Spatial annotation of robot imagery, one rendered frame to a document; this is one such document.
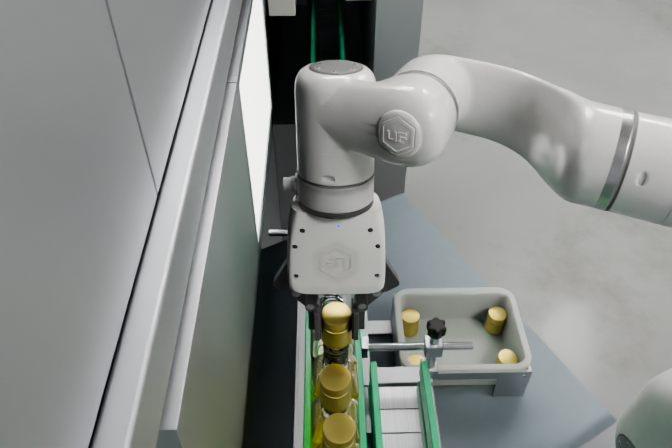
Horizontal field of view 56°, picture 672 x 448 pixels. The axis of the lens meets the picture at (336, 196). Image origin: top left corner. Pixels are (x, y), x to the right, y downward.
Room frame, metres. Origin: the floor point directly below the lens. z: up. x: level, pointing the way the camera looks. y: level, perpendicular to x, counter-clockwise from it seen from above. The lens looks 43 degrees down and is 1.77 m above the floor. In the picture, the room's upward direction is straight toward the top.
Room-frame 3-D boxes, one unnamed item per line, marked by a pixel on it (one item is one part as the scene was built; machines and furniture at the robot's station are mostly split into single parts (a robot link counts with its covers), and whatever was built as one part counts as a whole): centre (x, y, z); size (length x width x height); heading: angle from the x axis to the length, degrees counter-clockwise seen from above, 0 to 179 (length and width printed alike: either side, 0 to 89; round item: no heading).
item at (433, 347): (0.54, -0.12, 0.95); 0.17 x 0.03 x 0.12; 91
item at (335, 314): (0.42, 0.00, 1.17); 0.04 x 0.04 x 0.04
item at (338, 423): (0.31, 0.00, 1.14); 0.04 x 0.04 x 0.04
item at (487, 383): (0.66, -0.19, 0.79); 0.27 x 0.17 x 0.08; 91
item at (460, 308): (0.66, -0.22, 0.80); 0.22 x 0.17 x 0.09; 91
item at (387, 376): (0.54, -0.10, 0.85); 0.09 x 0.04 x 0.07; 91
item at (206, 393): (0.67, 0.14, 1.15); 0.90 x 0.03 x 0.34; 1
